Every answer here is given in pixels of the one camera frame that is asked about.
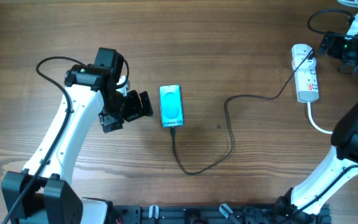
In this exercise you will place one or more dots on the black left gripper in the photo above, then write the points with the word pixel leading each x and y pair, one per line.
pixel 135 111

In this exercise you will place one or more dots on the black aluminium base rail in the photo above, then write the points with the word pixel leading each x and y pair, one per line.
pixel 154 214

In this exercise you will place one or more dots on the cyan screen smartphone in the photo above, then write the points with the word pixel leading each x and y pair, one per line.
pixel 171 106

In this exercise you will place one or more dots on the white charger plug adapter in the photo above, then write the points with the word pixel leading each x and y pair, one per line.
pixel 304 62

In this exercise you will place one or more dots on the white power strip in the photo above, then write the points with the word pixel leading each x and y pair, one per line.
pixel 306 82

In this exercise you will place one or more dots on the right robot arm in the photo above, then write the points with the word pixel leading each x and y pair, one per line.
pixel 303 203

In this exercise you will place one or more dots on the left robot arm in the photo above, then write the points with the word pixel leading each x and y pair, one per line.
pixel 41 192

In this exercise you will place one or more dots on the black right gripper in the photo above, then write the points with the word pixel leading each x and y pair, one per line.
pixel 332 50

